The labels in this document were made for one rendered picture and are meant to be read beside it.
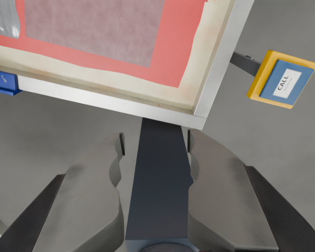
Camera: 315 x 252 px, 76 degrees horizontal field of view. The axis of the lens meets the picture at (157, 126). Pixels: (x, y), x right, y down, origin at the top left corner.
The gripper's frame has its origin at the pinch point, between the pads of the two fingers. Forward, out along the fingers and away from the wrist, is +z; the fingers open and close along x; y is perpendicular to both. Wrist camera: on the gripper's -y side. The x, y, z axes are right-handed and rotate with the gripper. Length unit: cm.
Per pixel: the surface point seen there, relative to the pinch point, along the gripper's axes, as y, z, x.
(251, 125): 75, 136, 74
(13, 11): -10, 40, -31
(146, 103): 12.6, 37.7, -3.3
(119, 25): -5.9, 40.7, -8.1
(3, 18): -9, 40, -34
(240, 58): 8, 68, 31
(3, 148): 86, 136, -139
